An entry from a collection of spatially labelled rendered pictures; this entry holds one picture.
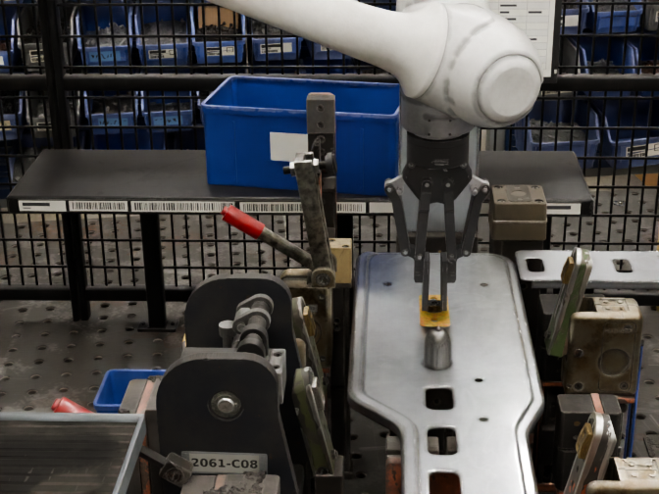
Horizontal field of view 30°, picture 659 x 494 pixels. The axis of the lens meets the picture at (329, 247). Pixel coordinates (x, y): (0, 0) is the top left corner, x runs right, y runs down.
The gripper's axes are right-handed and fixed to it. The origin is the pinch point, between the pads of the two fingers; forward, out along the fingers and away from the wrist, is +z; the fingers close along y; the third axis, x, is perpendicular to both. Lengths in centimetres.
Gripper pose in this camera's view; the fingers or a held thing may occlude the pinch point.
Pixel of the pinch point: (434, 281)
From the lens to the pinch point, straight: 156.7
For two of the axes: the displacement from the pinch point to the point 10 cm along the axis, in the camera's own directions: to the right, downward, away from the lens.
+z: 0.2, 9.1, 4.1
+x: 0.5, -4.1, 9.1
